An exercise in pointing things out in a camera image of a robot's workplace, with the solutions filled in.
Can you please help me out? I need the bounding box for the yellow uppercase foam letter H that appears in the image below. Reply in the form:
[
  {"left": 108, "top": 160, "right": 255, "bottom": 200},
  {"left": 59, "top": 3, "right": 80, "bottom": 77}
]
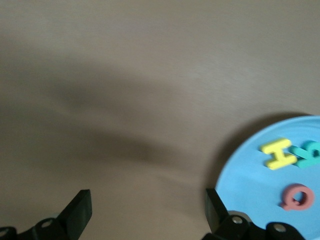
[{"left": 260, "top": 137, "right": 298, "bottom": 171}]

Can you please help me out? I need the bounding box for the pink foam letter Q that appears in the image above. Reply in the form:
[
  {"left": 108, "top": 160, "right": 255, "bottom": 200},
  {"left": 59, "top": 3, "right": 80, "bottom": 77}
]
[{"left": 279, "top": 182, "right": 315, "bottom": 212}]

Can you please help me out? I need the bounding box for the teal foam letter R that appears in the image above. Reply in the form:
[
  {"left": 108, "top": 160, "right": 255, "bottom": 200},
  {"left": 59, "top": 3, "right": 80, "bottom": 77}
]
[{"left": 290, "top": 140, "right": 320, "bottom": 169}]

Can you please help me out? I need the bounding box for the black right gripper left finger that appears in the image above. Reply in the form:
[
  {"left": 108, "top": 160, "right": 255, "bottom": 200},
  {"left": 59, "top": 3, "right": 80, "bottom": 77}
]
[{"left": 0, "top": 189, "right": 93, "bottom": 240}]

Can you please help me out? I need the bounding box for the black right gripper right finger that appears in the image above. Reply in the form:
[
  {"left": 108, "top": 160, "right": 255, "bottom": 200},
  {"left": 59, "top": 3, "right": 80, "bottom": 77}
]
[{"left": 201, "top": 188, "right": 307, "bottom": 240}]

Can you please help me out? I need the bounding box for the blue plate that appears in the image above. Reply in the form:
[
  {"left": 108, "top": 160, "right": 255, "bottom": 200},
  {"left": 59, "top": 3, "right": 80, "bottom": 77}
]
[{"left": 214, "top": 115, "right": 320, "bottom": 240}]

